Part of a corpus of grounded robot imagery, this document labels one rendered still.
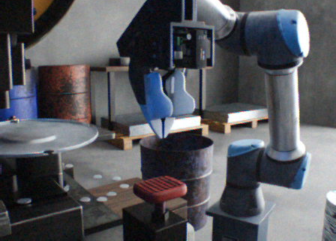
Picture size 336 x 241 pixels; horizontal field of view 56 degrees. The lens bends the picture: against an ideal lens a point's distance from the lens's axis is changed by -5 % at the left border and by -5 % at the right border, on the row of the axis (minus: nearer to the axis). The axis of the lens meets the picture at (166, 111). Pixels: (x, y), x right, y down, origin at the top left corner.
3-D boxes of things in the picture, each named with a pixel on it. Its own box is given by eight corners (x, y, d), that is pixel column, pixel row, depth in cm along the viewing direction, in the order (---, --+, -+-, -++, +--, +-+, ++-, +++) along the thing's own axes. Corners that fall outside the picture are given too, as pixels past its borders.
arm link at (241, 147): (234, 171, 116) (235, 134, 114) (270, 178, 108) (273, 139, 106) (219, 181, 106) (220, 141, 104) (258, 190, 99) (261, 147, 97)
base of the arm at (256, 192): (230, 194, 120) (232, 169, 118) (270, 203, 111) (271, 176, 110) (211, 209, 108) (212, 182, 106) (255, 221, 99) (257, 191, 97)
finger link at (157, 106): (163, 148, 41) (163, 72, 40) (138, 139, 46) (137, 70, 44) (183, 144, 43) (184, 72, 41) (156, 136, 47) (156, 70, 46)
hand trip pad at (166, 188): (166, 215, 54) (166, 173, 53) (190, 230, 49) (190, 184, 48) (130, 228, 50) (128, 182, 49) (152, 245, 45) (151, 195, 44)
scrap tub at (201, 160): (181, 198, 224) (181, 130, 216) (226, 221, 191) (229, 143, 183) (127, 215, 199) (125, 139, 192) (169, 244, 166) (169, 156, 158)
